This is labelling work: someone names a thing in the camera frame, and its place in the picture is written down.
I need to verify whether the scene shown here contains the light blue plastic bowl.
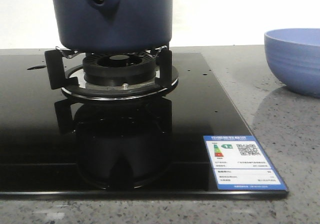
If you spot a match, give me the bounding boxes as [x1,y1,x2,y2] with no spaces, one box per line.
[264,28,320,98]

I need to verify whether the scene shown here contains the blue energy efficiency label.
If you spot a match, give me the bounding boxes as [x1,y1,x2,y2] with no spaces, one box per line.
[204,135,287,191]

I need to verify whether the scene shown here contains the dark blue cooking pot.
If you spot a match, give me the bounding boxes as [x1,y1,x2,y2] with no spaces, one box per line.
[53,0,173,53]

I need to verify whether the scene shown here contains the black round gas burner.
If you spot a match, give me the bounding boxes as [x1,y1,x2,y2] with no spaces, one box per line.
[82,53,156,86]

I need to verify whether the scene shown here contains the black glass gas cooktop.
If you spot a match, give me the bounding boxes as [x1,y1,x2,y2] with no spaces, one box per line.
[0,53,288,199]

